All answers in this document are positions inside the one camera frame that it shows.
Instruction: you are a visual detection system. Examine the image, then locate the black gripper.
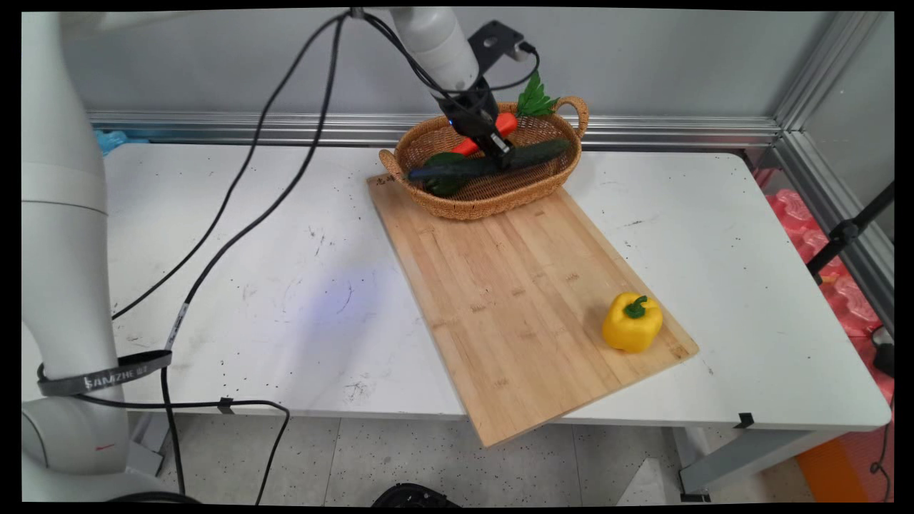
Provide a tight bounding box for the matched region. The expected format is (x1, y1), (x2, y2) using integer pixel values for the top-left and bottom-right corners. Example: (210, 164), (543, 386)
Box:
(437, 77), (515, 170)

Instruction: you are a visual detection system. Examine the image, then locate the dark green toy cucumber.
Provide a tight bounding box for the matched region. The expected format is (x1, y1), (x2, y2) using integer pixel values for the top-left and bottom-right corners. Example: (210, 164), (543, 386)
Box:
(407, 138), (573, 181)

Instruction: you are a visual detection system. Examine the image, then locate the woven wicker basket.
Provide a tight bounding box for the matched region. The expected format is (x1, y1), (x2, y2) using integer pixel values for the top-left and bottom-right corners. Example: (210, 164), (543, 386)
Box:
(378, 96), (591, 221)

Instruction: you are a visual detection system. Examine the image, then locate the orange toy carrot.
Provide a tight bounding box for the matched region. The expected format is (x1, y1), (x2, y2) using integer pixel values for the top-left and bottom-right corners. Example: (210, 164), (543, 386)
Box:
(452, 70), (559, 157)

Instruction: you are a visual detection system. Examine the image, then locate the green toy bell pepper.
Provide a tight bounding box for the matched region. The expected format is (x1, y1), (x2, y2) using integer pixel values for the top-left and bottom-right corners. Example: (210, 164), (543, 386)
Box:
(421, 152), (476, 198)

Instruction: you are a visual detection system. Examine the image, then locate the bamboo cutting board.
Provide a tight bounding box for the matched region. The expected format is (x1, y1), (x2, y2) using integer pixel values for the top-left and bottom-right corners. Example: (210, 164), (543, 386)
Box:
(367, 173), (700, 448)

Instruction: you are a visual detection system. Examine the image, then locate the yellow toy bell pepper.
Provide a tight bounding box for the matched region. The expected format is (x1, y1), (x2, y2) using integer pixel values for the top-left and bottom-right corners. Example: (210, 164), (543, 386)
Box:
(602, 291), (664, 354)

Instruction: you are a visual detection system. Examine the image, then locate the pink foam mat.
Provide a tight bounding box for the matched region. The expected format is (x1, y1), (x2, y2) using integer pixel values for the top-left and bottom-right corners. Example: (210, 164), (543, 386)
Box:
(753, 168), (895, 404)

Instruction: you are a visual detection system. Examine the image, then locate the black tripod stand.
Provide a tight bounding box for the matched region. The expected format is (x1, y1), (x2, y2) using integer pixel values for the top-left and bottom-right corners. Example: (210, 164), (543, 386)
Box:
(805, 182), (895, 286)

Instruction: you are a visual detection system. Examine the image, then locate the black round object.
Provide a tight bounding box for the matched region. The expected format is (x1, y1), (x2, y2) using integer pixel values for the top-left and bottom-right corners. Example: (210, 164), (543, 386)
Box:
(371, 483), (461, 508)

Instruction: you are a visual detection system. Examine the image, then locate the grey metal table leg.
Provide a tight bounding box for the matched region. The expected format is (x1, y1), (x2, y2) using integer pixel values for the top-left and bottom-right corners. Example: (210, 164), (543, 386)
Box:
(671, 427), (847, 502)
(127, 413), (172, 478)

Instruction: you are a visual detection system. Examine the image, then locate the blue foam mat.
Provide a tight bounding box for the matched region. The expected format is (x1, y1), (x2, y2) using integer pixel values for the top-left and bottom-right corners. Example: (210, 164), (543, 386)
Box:
(93, 130), (151, 156)

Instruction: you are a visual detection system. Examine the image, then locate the orange floor mat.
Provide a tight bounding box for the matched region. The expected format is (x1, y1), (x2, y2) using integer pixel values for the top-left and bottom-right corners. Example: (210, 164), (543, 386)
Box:
(794, 435), (873, 504)

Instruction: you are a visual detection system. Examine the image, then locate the silver black wrist camera box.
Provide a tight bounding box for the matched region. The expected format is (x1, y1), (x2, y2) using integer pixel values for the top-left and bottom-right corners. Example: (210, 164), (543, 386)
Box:
(468, 20), (534, 72)

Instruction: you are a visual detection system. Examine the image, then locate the aluminium frame rail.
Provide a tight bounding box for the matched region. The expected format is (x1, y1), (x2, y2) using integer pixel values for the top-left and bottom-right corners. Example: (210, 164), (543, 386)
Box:
(86, 111), (783, 151)
(771, 131), (895, 336)
(775, 11), (868, 133)

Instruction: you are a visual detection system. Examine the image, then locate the thick black cable white label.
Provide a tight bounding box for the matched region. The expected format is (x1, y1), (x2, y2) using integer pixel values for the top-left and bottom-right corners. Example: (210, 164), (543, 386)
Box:
(161, 9), (541, 498)

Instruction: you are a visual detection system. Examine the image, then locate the thin black cable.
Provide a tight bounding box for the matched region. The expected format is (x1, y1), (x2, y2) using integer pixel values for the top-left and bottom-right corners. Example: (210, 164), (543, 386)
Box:
(111, 9), (472, 321)

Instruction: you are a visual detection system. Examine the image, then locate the long looping black cable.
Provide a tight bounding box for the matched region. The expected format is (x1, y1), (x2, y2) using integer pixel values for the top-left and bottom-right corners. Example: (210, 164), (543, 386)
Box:
(71, 395), (291, 505)

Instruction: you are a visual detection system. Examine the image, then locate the grey velcro strap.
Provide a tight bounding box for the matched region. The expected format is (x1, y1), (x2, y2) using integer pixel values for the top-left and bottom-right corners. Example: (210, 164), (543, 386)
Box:
(37, 350), (174, 398)

